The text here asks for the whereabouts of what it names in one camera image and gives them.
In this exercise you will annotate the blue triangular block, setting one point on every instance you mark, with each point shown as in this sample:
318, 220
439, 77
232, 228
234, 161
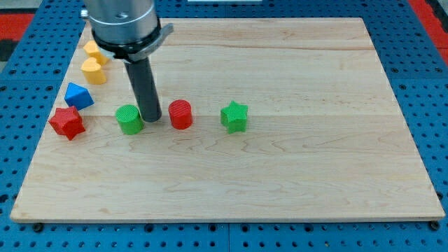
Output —
78, 96

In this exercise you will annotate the yellow block behind arm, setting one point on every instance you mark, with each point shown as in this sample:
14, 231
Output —
92, 50

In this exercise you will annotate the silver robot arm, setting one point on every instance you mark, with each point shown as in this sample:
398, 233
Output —
127, 30

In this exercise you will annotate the red cylinder block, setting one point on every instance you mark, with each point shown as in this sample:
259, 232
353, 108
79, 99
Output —
180, 113

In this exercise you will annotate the red star block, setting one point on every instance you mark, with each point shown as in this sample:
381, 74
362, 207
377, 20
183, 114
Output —
67, 122

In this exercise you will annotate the light wooden board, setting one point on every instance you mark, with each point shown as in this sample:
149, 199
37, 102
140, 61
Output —
325, 138

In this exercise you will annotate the green star block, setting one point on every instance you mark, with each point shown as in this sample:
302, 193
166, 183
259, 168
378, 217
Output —
234, 117

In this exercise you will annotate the yellow heart block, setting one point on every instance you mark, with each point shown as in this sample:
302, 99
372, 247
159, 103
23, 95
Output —
92, 71

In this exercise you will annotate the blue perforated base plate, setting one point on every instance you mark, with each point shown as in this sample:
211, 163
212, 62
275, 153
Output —
412, 62

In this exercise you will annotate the green cylinder block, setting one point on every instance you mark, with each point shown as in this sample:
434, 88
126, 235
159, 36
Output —
129, 119

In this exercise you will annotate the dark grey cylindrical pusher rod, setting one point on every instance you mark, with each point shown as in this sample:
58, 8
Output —
144, 88

